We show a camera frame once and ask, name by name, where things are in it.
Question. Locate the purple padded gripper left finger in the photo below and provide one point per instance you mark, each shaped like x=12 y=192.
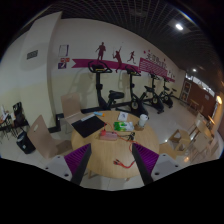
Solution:
x=77 y=162

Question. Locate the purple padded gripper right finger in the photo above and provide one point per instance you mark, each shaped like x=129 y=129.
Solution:
x=145 y=160

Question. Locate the black charger plug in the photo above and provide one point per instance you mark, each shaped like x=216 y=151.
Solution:
x=131 y=136

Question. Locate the pink power strip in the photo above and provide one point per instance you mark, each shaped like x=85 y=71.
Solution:
x=108 y=135

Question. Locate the round wooden table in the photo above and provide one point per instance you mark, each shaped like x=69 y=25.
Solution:
x=104 y=152

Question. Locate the wooden chair right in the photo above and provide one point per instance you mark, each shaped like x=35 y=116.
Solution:
x=179 y=143

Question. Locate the black laptop sleeve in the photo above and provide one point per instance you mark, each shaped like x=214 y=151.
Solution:
x=86 y=127

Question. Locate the green wet wipes pack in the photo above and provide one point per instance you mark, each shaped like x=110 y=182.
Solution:
x=123 y=126

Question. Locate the white paper cup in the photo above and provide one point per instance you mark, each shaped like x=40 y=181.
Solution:
x=143 y=119

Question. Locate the wooden chair front left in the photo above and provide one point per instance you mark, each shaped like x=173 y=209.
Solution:
x=44 y=143

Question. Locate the white paper sheet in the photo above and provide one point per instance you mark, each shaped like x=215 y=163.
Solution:
x=122 y=116

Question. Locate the blue yellow marker pen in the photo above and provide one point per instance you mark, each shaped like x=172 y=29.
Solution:
x=99 y=114

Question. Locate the black waste bin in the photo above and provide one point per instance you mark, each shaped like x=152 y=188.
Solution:
x=24 y=143

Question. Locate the wooden chair behind table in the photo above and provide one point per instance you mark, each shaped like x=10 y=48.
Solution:
x=71 y=108

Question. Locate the black exercise bike far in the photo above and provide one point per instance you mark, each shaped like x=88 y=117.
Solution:
x=166 y=94

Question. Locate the wooden table right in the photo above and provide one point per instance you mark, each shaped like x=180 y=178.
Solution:
x=201 y=126

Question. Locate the black office chair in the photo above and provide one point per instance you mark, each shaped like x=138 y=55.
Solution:
x=20 y=120

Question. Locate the black exercise bike left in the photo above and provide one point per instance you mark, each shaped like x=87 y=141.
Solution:
x=99 y=68

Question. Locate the ceiling light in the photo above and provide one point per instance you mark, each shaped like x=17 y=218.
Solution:
x=179 y=27

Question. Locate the magenta wall banner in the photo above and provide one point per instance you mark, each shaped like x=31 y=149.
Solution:
x=144 y=65

